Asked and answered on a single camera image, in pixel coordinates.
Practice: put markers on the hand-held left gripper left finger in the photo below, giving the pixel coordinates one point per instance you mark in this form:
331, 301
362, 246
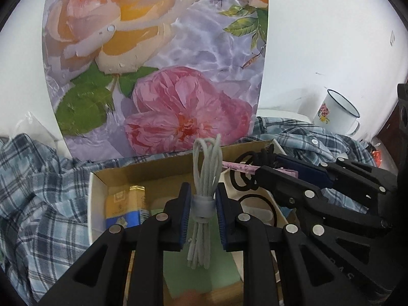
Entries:
184, 216

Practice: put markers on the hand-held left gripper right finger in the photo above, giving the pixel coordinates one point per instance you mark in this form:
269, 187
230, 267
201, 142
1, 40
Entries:
222, 220

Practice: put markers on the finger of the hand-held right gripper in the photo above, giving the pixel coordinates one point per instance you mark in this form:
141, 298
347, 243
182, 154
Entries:
287, 185
299, 165

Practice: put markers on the beige phone case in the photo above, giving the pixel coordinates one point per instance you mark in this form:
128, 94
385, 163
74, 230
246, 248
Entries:
255, 212

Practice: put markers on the light green booklet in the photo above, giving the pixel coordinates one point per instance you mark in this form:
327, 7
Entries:
223, 271

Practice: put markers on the pink patterned hair clip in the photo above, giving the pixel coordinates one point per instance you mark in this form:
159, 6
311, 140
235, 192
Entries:
239, 166

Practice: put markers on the yellow cigarette pack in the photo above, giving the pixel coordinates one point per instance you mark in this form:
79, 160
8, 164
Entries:
124, 210

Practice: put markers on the cardboard box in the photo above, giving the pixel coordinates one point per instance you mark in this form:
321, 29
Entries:
127, 175

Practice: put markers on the white enamel mug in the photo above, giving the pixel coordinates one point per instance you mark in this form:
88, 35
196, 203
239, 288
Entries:
334, 114

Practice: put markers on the orange red packet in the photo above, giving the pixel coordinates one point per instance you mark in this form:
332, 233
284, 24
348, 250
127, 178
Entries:
377, 157

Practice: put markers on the dark wooden furniture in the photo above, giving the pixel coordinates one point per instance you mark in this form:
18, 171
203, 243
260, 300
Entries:
403, 102

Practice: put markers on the blue plaid shirt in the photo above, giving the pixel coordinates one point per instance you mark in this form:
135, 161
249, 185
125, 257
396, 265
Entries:
38, 197

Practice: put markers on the floral printed board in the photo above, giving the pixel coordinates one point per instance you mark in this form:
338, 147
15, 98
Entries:
159, 54

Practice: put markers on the clear plastic bag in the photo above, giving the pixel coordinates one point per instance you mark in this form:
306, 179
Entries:
32, 122

